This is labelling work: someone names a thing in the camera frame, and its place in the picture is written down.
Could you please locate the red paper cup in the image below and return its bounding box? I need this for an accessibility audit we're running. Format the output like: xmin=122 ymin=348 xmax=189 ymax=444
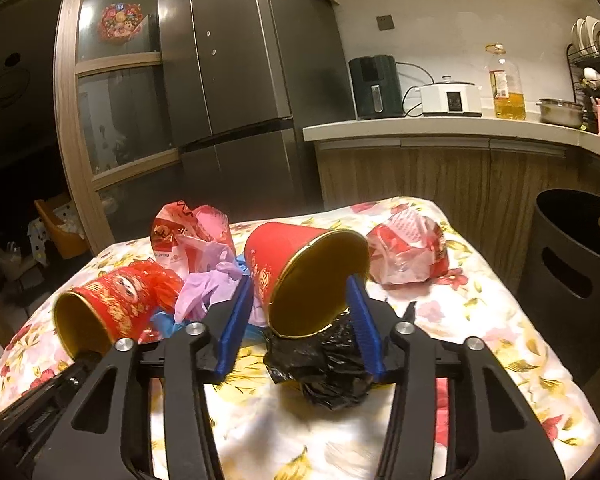
xmin=53 ymin=266 xmax=186 ymax=358
xmin=243 ymin=220 xmax=371 ymax=339

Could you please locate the wooden glass door cabinet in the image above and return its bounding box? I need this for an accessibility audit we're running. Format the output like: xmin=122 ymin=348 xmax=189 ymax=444
xmin=52 ymin=0 xmax=191 ymax=256

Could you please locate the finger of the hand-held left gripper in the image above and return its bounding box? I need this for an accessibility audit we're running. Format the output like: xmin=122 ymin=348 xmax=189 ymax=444
xmin=0 ymin=349 xmax=112 ymax=461

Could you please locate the orange chair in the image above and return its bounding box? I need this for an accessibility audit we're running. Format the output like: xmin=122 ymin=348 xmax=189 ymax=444
xmin=34 ymin=199 xmax=91 ymax=261

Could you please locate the wooden base cabinet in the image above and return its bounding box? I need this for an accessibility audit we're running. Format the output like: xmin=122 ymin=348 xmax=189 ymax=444
xmin=315 ymin=137 xmax=600 ymax=281

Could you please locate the white kitchen countertop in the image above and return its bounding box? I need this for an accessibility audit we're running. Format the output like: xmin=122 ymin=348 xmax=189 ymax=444
xmin=302 ymin=115 xmax=600 ymax=161

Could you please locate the black trash bin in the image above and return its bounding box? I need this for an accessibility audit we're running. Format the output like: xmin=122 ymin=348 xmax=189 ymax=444
xmin=517 ymin=189 xmax=600 ymax=386

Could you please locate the grey refrigerator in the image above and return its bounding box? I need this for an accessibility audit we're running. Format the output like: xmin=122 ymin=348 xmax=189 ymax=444
xmin=157 ymin=0 xmax=353 ymax=211

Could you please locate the white electric cooker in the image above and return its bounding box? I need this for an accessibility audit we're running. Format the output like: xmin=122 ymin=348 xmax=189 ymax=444
xmin=420 ymin=76 xmax=483 ymax=118

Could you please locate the cooking oil bottle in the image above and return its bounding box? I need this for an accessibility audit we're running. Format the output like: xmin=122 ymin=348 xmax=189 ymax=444
xmin=485 ymin=44 xmax=527 ymax=121

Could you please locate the purple rubber glove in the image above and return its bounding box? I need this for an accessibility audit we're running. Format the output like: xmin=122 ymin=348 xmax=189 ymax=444
xmin=172 ymin=237 xmax=246 ymax=323

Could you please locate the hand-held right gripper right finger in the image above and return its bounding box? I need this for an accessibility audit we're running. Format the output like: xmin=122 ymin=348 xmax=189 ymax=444
xmin=346 ymin=275 xmax=566 ymax=480

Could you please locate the floral table cloth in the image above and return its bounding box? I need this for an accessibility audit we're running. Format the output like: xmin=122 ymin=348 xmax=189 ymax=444
xmin=0 ymin=195 xmax=600 ymax=480

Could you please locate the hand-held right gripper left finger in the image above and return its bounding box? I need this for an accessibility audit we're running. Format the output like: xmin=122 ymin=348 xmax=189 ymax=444
xmin=32 ymin=275 xmax=255 ymax=480

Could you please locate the black power cable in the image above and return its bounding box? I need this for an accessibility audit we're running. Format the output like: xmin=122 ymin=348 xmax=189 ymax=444
xmin=397 ymin=61 xmax=438 ymax=118

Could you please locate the black wire dish rack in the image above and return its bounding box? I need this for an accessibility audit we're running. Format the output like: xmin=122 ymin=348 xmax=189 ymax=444
xmin=566 ymin=42 xmax=600 ymax=126

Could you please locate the red round door decoration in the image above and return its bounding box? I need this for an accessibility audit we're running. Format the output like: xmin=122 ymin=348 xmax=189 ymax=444
xmin=97 ymin=2 xmax=143 ymax=41

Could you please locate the black plastic bag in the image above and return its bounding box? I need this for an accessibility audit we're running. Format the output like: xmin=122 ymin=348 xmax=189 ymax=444
xmin=263 ymin=310 xmax=381 ymax=413

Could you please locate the red white plastic bag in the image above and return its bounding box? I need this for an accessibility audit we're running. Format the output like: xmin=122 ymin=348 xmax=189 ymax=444
xmin=366 ymin=208 xmax=448 ymax=286
xmin=150 ymin=200 xmax=237 ymax=281

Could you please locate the steel pot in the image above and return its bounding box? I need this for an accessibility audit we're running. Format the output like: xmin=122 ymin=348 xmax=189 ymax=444
xmin=536 ymin=98 xmax=586 ymax=129

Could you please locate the dark green air fryer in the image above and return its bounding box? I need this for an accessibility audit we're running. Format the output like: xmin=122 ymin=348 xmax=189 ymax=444
xmin=349 ymin=55 xmax=398 ymax=121

